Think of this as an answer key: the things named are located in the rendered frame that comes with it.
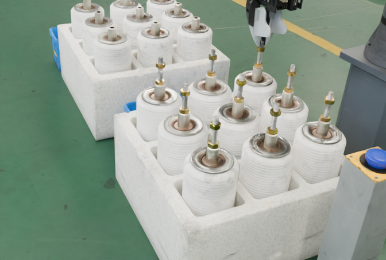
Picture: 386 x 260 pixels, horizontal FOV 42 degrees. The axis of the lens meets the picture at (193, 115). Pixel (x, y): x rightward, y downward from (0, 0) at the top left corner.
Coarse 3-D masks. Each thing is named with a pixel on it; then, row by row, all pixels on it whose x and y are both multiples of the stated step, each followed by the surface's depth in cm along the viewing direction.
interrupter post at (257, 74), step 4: (256, 68) 110; (260, 68) 110; (252, 72) 112; (256, 72) 110; (260, 72) 111; (252, 76) 112; (256, 76) 111; (260, 76) 111; (256, 80) 111; (260, 80) 112
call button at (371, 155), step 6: (372, 150) 77; (378, 150) 77; (384, 150) 77; (366, 156) 76; (372, 156) 75; (378, 156) 76; (384, 156) 76; (372, 162) 75; (378, 162) 74; (384, 162) 74; (378, 168) 75; (384, 168) 75
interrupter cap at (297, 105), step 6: (270, 96) 105; (276, 96) 105; (294, 96) 106; (270, 102) 103; (276, 102) 103; (294, 102) 104; (300, 102) 104; (282, 108) 101; (288, 108) 101; (294, 108) 101; (300, 108) 101
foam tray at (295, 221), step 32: (128, 128) 105; (128, 160) 105; (128, 192) 110; (160, 192) 90; (288, 192) 90; (320, 192) 91; (160, 224) 93; (192, 224) 82; (224, 224) 83; (256, 224) 87; (288, 224) 92; (320, 224) 96; (160, 256) 97; (192, 256) 84; (224, 256) 88; (256, 256) 92; (288, 256) 97
